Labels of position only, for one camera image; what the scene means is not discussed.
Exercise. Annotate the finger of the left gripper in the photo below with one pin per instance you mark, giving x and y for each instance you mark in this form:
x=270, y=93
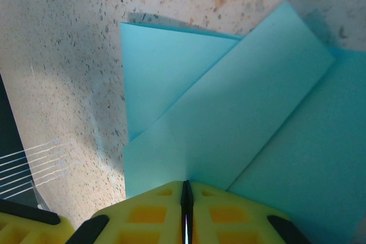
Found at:
x=34, y=232

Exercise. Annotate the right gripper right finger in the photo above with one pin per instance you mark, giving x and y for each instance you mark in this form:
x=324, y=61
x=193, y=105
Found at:
x=228, y=221

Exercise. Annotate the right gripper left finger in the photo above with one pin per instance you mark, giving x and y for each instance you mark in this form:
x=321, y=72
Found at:
x=148, y=221

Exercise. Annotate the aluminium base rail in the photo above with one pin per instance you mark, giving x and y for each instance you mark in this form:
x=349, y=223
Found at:
x=40, y=198

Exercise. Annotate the light blue cloth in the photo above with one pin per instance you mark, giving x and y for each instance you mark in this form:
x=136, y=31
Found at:
x=228, y=98

